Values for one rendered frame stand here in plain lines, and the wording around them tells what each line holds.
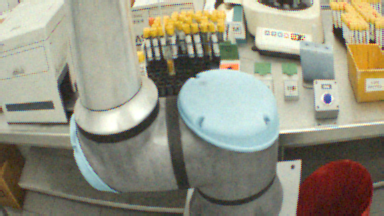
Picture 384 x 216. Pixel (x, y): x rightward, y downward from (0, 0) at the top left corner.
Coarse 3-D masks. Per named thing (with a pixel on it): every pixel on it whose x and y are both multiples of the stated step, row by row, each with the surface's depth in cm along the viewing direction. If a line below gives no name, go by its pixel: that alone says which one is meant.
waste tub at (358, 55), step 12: (348, 48) 104; (360, 48) 106; (372, 48) 105; (348, 60) 108; (360, 60) 109; (372, 60) 108; (348, 72) 111; (360, 72) 96; (372, 72) 96; (360, 84) 98; (372, 84) 98; (360, 96) 101; (372, 96) 100
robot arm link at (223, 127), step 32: (192, 96) 61; (224, 96) 61; (256, 96) 61; (192, 128) 59; (224, 128) 58; (256, 128) 58; (192, 160) 60; (224, 160) 60; (256, 160) 61; (224, 192) 64; (256, 192) 65
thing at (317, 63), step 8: (304, 48) 106; (312, 48) 105; (320, 48) 105; (328, 48) 105; (304, 56) 107; (312, 56) 106; (320, 56) 105; (328, 56) 104; (304, 64) 108; (312, 64) 107; (320, 64) 106; (328, 64) 105; (304, 72) 110; (312, 72) 109; (320, 72) 108; (328, 72) 107; (304, 80) 111; (312, 80) 110
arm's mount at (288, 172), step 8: (296, 160) 82; (280, 168) 81; (288, 168) 81; (296, 168) 80; (280, 176) 80; (288, 176) 79; (296, 176) 79; (288, 184) 78; (296, 184) 77; (192, 192) 81; (288, 192) 76; (296, 192) 76; (288, 200) 75; (296, 200) 74; (288, 208) 74; (296, 208) 73
